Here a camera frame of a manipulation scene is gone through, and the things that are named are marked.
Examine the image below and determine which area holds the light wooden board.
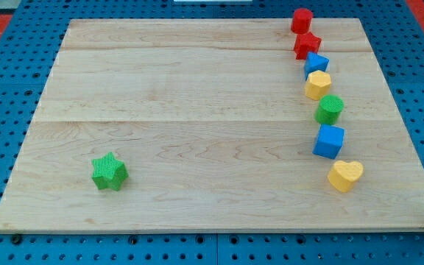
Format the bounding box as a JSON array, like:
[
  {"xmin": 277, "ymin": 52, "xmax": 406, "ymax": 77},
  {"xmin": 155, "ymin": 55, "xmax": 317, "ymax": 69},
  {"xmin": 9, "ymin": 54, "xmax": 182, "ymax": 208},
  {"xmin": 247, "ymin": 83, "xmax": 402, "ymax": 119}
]
[{"xmin": 0, "ymin": 18, "xmax": 424, "ymax": 234}]

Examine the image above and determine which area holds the green cylinder block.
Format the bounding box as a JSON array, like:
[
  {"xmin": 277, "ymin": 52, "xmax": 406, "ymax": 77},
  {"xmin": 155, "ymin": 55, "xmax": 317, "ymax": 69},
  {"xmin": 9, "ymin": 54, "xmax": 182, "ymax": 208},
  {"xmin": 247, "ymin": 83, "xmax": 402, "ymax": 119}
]
[{"xmin": 314, "ymin": 94, "xmax": 345, "ymax": 125}]

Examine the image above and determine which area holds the blue cube block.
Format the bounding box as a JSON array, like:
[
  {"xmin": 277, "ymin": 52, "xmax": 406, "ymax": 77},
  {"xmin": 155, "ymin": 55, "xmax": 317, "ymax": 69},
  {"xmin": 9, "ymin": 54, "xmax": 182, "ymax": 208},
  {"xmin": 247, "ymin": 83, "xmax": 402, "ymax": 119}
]
[{"xmin": 312, "ymin": 124, "xmax": 345, "ymax": 159}]

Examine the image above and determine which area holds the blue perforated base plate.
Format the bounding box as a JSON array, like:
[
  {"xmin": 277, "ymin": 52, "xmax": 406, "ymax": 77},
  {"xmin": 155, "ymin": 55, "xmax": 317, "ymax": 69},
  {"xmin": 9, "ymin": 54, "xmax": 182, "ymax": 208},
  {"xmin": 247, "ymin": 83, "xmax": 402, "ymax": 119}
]
[{"xmin": 0, "ymin": 0, "xmax": 424, "ymax": 264}]

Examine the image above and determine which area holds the green star block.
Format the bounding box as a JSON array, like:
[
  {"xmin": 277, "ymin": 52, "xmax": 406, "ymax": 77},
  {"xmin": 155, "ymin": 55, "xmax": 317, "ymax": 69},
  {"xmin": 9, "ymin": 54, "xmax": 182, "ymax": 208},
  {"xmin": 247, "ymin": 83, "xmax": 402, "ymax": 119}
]
[{"xmin": 91, "ymin": 152, "xmax": 129, "ymax": 191}]

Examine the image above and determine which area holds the yellow hexagon block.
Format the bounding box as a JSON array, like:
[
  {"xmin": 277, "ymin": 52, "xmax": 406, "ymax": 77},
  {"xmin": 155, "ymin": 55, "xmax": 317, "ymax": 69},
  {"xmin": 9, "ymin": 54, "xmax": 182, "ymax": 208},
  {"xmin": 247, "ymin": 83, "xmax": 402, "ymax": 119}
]
[{"xmin": 304, "ymin": 70, "xmax": 332, "ymax": 100}]

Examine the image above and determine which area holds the blue triangle block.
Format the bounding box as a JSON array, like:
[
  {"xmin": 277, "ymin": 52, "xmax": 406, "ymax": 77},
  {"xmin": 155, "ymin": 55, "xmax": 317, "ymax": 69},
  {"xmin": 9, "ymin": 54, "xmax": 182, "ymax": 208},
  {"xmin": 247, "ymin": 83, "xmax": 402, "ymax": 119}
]
[{"xmin": 304, "ymin": 52, "xmax": 330, "ymax": 80}]

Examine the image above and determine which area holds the yellow heart block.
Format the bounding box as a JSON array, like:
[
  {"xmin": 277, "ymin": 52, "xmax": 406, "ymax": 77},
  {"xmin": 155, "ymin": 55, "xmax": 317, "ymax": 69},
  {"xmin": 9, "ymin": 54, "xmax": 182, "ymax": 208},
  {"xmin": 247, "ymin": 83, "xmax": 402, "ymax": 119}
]
[{"xmin": 327, "ymin": 160, "xmax": 364, "ymax": 193}]

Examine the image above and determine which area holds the red star block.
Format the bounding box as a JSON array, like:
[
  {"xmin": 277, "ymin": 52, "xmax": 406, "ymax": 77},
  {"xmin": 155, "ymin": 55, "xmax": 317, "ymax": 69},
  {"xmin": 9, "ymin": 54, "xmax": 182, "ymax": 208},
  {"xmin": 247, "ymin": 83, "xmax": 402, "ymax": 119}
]
[{"xmin": 294, "ymin": 32, "xmax": 322, "ymax": 60}]

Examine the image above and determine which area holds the red cylinder block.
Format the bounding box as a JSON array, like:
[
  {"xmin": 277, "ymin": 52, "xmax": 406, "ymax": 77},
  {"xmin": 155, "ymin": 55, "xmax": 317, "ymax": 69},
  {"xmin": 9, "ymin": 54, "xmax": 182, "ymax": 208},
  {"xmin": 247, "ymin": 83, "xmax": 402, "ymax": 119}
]
[{"xmin": 290, "ymin": 8, "xmax": 314, "ymax": 34}]

